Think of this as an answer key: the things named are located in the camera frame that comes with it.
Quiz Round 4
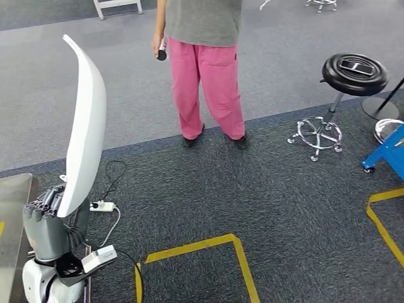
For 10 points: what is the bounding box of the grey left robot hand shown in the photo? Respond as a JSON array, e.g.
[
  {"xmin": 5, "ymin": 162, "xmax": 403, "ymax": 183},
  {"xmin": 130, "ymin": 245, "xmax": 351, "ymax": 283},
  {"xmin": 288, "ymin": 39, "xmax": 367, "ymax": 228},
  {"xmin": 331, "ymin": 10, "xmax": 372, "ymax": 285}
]
[{"xmin": 23, "ymin": 184, "xmax": 91, "ymax": 263}]

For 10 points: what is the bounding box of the person's right hand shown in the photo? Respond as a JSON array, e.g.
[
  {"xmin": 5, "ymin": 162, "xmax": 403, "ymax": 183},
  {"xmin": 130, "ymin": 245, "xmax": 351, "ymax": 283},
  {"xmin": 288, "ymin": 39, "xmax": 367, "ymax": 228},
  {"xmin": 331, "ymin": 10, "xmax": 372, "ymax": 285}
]
[{"xmin": 152, "ymin": 32, "xmax": 167, "ymax": 59}]

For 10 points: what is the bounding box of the black handheld device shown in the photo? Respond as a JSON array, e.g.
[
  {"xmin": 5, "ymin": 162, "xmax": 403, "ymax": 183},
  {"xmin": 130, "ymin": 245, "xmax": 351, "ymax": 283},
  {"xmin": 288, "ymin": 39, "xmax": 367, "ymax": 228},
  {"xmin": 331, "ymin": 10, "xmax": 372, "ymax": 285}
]
[{"xmin": 157, "ymin": 37, "xmax": 168, "ymax": 62}]

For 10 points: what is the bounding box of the white curved panel part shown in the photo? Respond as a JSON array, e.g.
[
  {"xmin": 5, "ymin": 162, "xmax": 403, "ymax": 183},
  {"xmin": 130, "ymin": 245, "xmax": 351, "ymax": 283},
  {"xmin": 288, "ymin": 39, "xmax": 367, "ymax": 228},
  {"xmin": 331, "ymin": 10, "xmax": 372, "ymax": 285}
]
[{"xmin": 57, "ymin": 34, "xmax": 107, "ymax": 219}]

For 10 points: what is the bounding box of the steel workbench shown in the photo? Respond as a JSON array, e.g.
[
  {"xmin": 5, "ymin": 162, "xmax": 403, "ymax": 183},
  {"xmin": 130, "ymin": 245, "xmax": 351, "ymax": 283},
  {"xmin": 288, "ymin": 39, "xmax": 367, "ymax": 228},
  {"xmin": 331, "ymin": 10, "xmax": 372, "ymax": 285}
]
[{"xmin": 0, "ymin": 172, "xmax": 92, "ymax": 303}]

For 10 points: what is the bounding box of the blue metal shelf rack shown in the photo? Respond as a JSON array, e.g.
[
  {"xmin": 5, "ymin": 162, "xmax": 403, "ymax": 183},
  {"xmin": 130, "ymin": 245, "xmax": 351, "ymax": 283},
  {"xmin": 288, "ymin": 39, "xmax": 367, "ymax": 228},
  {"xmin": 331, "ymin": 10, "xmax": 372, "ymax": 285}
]
[{"xmin": 362, "ymin": 124, "xmax": 404, "ymax": 181}]

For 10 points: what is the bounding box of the person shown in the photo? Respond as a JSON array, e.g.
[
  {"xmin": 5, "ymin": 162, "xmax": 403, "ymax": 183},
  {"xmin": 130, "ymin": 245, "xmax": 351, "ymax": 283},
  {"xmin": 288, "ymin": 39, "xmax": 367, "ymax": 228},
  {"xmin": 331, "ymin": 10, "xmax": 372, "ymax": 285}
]
[{"xmin": 151, "ymin": 0, "xmax": 250, "ymax": 150}]

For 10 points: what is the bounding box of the white power strip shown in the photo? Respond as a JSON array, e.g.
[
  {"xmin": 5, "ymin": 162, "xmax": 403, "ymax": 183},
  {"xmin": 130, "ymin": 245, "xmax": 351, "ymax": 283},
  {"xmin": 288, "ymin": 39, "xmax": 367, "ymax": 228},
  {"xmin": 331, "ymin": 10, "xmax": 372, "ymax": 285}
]
[{"xmin": 90, "ymin": 200, "xmax": 116, "ymax": 213}]

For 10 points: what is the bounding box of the yellow floor tape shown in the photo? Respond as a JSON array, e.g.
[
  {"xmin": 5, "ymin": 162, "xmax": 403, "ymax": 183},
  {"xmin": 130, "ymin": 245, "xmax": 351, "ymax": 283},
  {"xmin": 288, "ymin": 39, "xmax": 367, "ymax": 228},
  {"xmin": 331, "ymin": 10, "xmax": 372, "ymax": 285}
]
[
  {"xmin": 366, "ymin": 188, "xmax": 404, "ymax": 270},
  {"xmin": 135, "ymin": 234, "xmax": 261, "ymax": 303}
]

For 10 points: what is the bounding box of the chrome stool base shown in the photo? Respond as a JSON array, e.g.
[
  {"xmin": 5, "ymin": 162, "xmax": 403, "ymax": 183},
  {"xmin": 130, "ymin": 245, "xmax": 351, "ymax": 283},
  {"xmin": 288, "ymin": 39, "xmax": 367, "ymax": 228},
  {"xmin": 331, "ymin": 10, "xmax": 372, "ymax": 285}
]
[{"xmin": 305, "ymin": 0, "xmax": 338, "ymax": 14}]

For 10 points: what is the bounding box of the black seat chrome stool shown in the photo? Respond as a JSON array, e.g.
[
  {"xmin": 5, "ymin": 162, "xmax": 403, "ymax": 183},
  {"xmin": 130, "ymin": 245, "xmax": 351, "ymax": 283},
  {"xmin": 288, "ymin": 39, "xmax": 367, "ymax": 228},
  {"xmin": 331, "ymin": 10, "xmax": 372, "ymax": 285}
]
[{"xmin": 287, "ymin": 53, "xmax": 389, "ymax": 163}]

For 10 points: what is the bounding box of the black smartphone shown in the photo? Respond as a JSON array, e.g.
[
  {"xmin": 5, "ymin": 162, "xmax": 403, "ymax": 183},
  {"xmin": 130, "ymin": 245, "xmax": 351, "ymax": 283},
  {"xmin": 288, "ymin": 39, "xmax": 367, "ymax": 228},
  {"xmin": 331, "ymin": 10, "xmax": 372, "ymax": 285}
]
[{"xmin": 338, "ymin": 59, "xmax": 375, "ymax": 76}]

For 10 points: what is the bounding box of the black camera bracket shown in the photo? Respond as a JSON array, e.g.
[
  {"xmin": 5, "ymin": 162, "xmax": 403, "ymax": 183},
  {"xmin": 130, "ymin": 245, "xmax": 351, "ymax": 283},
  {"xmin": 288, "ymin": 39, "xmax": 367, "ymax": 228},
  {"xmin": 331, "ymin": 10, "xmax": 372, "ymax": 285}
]
[{"xmin": 54, "ymin": 252, "xmax": 92, "ymax": 288}]

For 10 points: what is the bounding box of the white bench frame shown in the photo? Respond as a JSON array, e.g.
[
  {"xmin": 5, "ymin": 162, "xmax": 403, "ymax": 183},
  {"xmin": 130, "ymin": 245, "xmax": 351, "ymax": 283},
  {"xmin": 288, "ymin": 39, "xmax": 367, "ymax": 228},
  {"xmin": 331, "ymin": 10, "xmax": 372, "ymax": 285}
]
[{"xmin": 93, "ymin": 0, "xmax": 144, "ymax": 21}]

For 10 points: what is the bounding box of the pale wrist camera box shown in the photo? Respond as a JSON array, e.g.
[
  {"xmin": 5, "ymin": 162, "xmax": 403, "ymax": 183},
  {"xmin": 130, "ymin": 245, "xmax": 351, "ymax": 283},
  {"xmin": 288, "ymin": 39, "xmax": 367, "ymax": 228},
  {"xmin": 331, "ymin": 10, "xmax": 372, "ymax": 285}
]
[{"xmin": 81, "ymin": 245, "xmax": 118, "ymax": 275}]

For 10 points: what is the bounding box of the black power cable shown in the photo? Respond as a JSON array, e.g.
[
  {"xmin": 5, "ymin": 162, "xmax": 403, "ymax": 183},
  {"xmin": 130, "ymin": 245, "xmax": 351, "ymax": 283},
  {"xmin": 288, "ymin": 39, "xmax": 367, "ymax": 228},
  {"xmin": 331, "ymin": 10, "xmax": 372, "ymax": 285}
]
[{"xmin": 99, "ymin": 160, "xmax": 128, "ymax": 204}]

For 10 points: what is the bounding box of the black camera cable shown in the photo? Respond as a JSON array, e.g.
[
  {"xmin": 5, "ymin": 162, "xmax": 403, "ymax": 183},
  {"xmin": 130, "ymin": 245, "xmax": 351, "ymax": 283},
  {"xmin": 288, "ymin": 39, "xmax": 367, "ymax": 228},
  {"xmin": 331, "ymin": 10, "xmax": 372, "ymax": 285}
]
[{"xmin": 116, "ymin": 249, "xmax": 144, "ymax": 303}]

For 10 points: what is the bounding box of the black stanchion post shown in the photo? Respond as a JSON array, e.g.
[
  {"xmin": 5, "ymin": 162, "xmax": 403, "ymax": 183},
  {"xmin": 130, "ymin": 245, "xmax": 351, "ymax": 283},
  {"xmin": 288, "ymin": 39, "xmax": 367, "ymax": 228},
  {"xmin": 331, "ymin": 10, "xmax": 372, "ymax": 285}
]
[{"xmin": 362, "ymin": 77, "xmax": 404, "ymax": 121}]

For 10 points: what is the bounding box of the chrome stanchion post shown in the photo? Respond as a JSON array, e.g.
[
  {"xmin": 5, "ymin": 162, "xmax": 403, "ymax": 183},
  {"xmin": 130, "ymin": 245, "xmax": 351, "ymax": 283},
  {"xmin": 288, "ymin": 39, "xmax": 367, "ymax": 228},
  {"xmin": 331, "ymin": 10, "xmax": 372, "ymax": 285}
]
[{"xmin": 374, "ymin": 119, "xmax": 404, "ymax": 145}]

